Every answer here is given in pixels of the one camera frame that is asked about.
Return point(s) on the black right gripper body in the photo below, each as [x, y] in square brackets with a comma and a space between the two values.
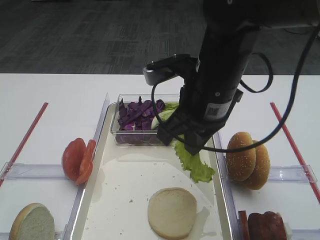
[203, 109]

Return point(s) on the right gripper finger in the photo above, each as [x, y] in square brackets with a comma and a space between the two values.
[195, 141]
[166, 134]

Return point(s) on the green lettuce leaf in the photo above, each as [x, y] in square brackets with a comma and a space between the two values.
[198, 171]

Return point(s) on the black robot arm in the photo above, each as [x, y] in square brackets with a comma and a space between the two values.
[211, 81]

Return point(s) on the green lettuce pile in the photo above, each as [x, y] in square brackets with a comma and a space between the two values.
[164, 115]

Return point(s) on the inner tomato slice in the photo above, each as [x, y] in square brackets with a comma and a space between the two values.
[86, 165]

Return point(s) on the tomato slice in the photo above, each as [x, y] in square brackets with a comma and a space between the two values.
[72, 158]
[86, 165]

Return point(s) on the outer tomato slice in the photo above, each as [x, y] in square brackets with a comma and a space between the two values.
[72, 158]

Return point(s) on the dark meat patty stack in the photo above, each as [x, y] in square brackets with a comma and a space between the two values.
[266, 226]

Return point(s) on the white pusher block patties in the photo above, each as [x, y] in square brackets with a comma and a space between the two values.
[288, 231]

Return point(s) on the clear plastic salad box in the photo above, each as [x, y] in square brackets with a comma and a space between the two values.
[138, 138]

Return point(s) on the purple cabbage pieces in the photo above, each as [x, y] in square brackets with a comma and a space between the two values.
[135, 116]

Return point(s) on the front sesame bun top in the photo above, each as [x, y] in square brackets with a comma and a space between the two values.
[241, 164]

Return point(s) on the sesame bun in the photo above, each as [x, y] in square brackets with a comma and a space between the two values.
[241, 164]
[261, 171]

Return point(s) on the bun bottom on tray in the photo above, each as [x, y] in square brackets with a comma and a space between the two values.
[171, 213]

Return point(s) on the rear sesame bun top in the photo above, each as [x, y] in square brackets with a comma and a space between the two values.
[261, 171]

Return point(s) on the cream metal tray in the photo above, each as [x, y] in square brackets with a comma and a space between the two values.
[115, 199]

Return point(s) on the red sausage slice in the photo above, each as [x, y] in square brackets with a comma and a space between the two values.
[244, 224]

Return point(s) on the upright bun half left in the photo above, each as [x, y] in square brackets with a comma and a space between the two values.
[33, 222]

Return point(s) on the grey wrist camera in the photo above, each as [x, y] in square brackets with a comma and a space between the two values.
[182, 65]

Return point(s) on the right long clear rail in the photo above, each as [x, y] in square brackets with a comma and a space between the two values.
[228, 215]

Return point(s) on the right red rail strip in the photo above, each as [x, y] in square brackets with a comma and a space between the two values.
[302, 162]

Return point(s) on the red rail strip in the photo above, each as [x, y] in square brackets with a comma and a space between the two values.
[17, 152]
[302, 162]

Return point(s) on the clear rail behind sesame buns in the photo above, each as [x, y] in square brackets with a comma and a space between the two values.
[292, 174]

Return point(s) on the clear rail behind patties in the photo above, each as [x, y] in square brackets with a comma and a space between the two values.
[305, 234]

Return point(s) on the left red rail strip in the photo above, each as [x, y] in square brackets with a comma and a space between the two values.
[17, 152]

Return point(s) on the clear rail behind bun half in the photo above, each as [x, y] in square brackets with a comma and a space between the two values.
[59, 235]

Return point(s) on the clear rail behind tomato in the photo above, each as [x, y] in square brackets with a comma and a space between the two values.
[23, 171]

